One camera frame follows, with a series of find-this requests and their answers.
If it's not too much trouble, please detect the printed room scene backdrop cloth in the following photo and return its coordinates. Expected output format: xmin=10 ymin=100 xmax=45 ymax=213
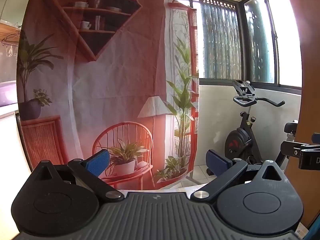
xmin=15 ymin=0 xmax=200 ymax=190

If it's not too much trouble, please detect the purple plastic basin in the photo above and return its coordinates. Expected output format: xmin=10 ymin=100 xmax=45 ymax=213
xmin=0 ymin=80 xmax=19 ymax=107

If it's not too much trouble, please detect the black exercise bike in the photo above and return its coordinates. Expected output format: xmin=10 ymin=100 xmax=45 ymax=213
xmin=206 ymin=79 xmax=300 ymax=177

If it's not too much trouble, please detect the wire clothes hanger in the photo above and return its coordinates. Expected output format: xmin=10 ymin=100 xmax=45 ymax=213
xmin=1 ymin=32 xmax=21 ymax=48

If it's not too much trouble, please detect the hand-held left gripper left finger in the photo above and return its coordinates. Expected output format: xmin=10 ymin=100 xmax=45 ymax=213
xmin=30 ymin=149 xmax=125 ymax=202

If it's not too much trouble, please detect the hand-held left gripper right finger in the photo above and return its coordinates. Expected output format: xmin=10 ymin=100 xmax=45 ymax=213
xmin=190 ymin=149 xmax=285 ymax=203

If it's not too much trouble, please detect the wooden door panel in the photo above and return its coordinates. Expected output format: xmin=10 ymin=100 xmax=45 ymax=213
xmin=281 ymin=0 xmax=320 ymax=230

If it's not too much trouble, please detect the dark framed window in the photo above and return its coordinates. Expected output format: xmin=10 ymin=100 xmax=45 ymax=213
xmin=150 ymin=0 xmax=304 ymax=96

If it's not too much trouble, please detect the plaid floral tablecloth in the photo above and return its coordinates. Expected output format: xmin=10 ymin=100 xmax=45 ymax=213
xmin=117 ymin=184 xmax=209 ymax=193

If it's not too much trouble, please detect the metal backdrop stand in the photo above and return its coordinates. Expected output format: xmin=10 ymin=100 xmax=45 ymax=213
xmin=185 ymin=175 xmax=208 ymax=186

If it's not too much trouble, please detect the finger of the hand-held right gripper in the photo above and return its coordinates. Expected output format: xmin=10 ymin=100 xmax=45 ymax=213
xmin=280 ymin=141 xmax=312 ymax=159

